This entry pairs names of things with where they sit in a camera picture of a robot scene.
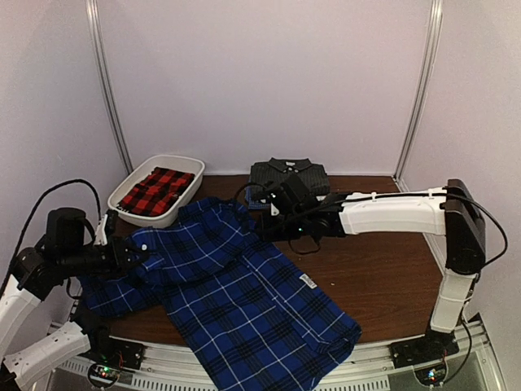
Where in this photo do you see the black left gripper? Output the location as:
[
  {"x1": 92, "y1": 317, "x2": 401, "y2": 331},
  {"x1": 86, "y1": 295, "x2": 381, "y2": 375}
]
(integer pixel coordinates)
[{"x1": 59, "y1": 235, "x2": 148, "y2": 281}]

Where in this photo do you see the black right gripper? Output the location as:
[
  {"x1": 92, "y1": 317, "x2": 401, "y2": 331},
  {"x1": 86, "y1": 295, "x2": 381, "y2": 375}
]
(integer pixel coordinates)
[{"x1": 256, "y1": 212, "x2": 309, "y2": 242}]

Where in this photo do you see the blue plaid long sleeve shirt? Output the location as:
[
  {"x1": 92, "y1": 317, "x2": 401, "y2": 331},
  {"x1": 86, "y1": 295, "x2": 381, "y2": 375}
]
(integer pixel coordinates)
[{"x1": 79, "y1": 196, "x2": 363, "y2": 391}]

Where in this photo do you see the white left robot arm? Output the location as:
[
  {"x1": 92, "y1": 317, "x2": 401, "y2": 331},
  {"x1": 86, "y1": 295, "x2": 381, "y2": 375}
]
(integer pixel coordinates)
[{"x1": 1, "y1": 238, "x2": 150, "y2": 390}]

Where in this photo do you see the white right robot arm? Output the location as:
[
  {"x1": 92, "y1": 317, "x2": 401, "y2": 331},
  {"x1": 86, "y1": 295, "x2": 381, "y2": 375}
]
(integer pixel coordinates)
[{"x1": 252, "y1": 175, "x2": 486, "y2": 360}]

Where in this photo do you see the blue checked folded shirt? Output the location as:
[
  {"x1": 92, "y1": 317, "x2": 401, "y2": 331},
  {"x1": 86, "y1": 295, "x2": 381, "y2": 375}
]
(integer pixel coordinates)
[{"x1": 245, "y1": 186, "x2": 270, "y2": 210}]

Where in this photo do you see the red black plaid shirt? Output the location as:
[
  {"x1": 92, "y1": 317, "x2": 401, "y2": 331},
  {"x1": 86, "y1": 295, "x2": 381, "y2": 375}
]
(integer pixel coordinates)
[{"x1": 117, "y1": 167, "x2": 195, "y2": 217}]

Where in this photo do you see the dark grey striped folded shirt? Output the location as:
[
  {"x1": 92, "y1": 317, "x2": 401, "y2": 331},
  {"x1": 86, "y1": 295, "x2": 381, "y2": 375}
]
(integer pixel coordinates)
[{"x1": 249, "y1": 157, "x2": 331, "y2": 196}]

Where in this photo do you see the white plastic basket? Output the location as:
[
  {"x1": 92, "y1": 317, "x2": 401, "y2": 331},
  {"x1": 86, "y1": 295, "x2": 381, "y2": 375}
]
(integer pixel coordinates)
[{"x1": 107, "y1": 155, "x2": 205, "y2": 228}]

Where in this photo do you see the left circuit board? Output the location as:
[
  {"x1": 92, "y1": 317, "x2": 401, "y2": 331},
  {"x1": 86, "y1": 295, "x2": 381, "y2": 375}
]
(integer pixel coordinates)
[{"x1": 86, "y1": 363, "x2": 123, "y2": 388}]

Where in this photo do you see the circuit board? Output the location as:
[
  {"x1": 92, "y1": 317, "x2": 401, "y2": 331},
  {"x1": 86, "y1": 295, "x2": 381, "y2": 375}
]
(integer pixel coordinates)
[
  {"x1": 414, "y1": 363, "x2": 448, "y2": 388},
  {"x1": 86, "y1": 363, "x2": 123, "y2": 388}
]

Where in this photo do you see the right circuit board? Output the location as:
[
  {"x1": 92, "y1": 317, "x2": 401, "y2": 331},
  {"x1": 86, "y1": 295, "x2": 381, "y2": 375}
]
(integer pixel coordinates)
[{"x1": 414, "y1": 363, "x2": 448, "y2": 388}]

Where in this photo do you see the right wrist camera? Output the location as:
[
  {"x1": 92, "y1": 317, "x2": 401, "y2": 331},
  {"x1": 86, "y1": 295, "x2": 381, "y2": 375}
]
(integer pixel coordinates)
[{"x1": 268, "y1": 174, "x2": 319, "y2": 215}]

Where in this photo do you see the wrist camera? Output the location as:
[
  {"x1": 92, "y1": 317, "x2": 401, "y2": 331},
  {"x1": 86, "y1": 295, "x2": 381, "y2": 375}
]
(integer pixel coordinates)
[
  {"x1": 268, "y1": 174, "x2": 319, "y2": 215},
  {"x1": 45, "y1": 207, "x2": 119, "y2": 249}
]

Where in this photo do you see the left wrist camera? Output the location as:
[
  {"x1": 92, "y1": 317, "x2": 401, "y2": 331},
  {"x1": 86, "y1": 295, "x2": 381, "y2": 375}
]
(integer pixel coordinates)
[{"x1": 45, "y1": 207, "x2": 119, "y2": 249}]

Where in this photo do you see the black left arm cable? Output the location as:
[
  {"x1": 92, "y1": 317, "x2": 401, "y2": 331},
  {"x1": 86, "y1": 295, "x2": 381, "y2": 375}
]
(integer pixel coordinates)
[{"x1": 0, "y1": 178, "x2": 103, "y2": 294}]

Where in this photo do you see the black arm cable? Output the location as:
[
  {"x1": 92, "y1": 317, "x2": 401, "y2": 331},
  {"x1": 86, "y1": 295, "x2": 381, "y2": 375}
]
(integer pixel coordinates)
[
  {"x1": 447, "y1": 193, "x2": 510, "y2": 270},
  {"x1": 0, "y1": 178, "x2": 103, "y2": 294}
]

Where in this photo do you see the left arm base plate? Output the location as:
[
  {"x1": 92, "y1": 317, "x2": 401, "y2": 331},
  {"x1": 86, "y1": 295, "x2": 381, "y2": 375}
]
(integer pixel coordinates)
[{"x1": 90, "y1": 329, "x2": 145, "y2": 370}]

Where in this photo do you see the aluminium front rail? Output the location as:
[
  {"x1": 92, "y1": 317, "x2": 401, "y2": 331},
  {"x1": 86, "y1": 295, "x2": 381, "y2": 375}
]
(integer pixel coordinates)
[{"x1": 37, "y1": 322, "x2": 505, "y2": 390}]

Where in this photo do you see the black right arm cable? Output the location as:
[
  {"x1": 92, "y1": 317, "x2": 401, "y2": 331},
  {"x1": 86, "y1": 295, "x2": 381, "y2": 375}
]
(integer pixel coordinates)
[{"x1": 447, "y1": 193, "x2": 510, "y2": 270}]

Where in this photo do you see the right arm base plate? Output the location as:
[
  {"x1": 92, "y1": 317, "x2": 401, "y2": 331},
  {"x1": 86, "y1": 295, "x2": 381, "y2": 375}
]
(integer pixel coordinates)
[{"x1": 390, "y1": 336, "x2": 459, "y2": 369}]

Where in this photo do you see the aluminium corner post left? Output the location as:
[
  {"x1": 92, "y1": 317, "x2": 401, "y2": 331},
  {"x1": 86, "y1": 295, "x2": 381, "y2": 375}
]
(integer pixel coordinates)
[{"x1": 85, "y1": 0, "x2": 134, "y2": 174}]

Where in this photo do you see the aluminium corner post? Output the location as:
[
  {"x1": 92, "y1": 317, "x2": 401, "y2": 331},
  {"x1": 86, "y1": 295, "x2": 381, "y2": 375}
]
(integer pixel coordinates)
[
  {"x1": 392, "y1": 0, "x2": 444, "y2": 189},
  {"x1": 85, "y1": 0, "x2": 134, "y2": 174}
]

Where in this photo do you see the aluminium corner post right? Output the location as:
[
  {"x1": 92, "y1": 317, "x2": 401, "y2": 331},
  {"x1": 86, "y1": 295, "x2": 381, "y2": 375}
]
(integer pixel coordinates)
[{"x1": 392, "y1": 0, "x2": 444, "y2": 189}]

